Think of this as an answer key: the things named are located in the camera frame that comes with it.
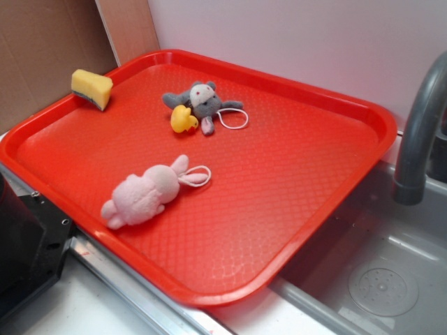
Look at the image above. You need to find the grey faucet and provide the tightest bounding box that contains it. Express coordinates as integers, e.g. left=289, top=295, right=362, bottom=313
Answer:
left=393, top=52, right=446, bottom=205

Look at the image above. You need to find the grey plastic sink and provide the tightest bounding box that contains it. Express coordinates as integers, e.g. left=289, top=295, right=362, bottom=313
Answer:
left=268, top=163, right=447, bottom=335

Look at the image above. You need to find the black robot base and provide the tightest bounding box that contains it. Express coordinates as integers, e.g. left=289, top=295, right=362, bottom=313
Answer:
left=1, top=177, right=74, bottom=322

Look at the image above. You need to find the grey plush animal toy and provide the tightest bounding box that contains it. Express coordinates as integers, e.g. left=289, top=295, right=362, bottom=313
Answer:
left=162, top=82, right=249, bottom=135

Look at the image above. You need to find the yellow green sponge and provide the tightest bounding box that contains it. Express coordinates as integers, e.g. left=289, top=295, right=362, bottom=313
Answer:
left=71, top=69, right=113, bottom=111

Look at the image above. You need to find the pink plush bunny toy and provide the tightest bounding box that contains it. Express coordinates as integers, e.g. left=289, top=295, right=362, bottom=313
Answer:
left=101, top=154, right=212, bottom=230

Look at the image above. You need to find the yellow rubber duck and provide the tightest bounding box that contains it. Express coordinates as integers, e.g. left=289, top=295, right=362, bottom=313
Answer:
left=170, top=105, right=198, bottom=133

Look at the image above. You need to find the red plastic tray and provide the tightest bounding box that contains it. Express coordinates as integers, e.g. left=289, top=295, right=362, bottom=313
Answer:
left=1, top=50, right=397, bottom=307

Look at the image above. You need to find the brown cardboard panel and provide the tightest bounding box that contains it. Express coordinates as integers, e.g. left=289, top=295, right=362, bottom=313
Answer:
left=1, top=1, right=117, bottom=133

